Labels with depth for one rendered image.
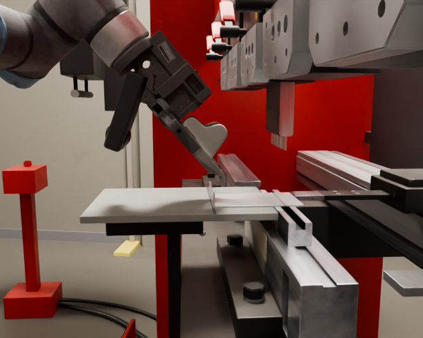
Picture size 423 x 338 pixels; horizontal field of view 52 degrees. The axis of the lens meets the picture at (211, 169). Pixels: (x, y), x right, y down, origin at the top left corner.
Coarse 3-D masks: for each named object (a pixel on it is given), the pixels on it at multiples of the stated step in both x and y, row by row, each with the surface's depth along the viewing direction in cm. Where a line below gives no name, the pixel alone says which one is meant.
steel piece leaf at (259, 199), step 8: (256, 192) 70; (264, 192) 70; (272, 192) 70; (216, 200) 64; (224, 200) 64; (232, 200) 64; (240, 200) 64; (248, 200) 64; (256, 200) 64; (264, 200) 64; (272, 200) 64
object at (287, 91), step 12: (276, 84) 62; (288, 84) 59; (276, 96) 62; (288, 96) 59; (276, 108) 62; (288, 108) 60; (276, 120) 62; (288, 120) 60; (276, 132) 62; (288, 132) 60; (276, 144) 66
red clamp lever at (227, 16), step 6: (222, 6) 71; (228, 6) 71; (222, 12) 70; (228, 12) 70; (222, 18) 69; (228, 18) 69; (234, 18) 69; (222, 24) 69; (228, 24) 68; (234, 24) 69; (222, 30) 66; (228, 30) 66; (234, 30) 67; (240, 30) 67; (222, 36) 67; (228, 36) 67; (234, 36) 67
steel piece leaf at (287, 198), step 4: (276, 192) 70; (280, 192) 70; (284, 192) 70; (288, 192) 70; (280, 196) 67; (284, 196) 67; (288, 196) 67; (292, 196) 67; (280, 200) 65; (284, 200) 64; (288, 200) 64; (292, 200) 64; (296, 200) 64; (284, 204) 62; (288, 204) 62; (292, 204) 62; (296, 204) 62; (300, 204) 62
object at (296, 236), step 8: (288, 208) 62; (296, 208) 60; (280, 216) 58; (288, 216) 56; (296, 216) 58; (304, 216) 56; (280, 224) 58; (288, 224) 53; (296, 224) 56; (304, 224) 54; (280, 232) 58; (288, 232) 53; (296, 232) 53; (304, 232) 53; (288, 240) 54; (296, 240) 54; (304, 240) 54
